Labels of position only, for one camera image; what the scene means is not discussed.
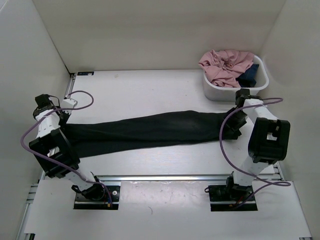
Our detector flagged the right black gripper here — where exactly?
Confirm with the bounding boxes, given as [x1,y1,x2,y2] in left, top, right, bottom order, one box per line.
[218,107,248,135]

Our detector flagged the black trousers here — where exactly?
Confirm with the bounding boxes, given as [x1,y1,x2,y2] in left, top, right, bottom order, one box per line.
[62,110,227,158]

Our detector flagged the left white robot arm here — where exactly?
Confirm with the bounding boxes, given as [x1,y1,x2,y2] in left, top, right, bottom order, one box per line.
[28,94,107,201]

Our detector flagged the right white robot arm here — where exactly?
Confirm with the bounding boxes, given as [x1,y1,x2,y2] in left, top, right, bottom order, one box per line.
[219,88,291,200]

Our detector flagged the white plastic basket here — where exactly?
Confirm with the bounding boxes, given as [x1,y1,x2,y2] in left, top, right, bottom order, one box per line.
[203,54,270,102]

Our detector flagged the navy blue garment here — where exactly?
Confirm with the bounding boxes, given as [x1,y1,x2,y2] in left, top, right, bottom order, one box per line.
[236,64,260,88]

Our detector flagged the small dark label sticker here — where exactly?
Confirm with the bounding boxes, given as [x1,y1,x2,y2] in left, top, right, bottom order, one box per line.
[77,71,95,76]

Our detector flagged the pink garment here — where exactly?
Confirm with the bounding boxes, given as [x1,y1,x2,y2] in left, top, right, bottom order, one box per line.
[198,49,255,88]

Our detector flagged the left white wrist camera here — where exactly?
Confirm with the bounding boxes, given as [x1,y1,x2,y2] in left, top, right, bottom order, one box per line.
[60,98,78,109]

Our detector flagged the aluminium frame rail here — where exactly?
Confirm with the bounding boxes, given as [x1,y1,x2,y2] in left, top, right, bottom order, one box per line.
[97,174,229,182]

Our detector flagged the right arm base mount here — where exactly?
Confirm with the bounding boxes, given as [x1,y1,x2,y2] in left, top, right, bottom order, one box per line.
[204,185,258,212]

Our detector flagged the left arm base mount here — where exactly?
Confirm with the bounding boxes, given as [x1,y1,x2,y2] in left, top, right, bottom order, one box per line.
[71,183,121,211]

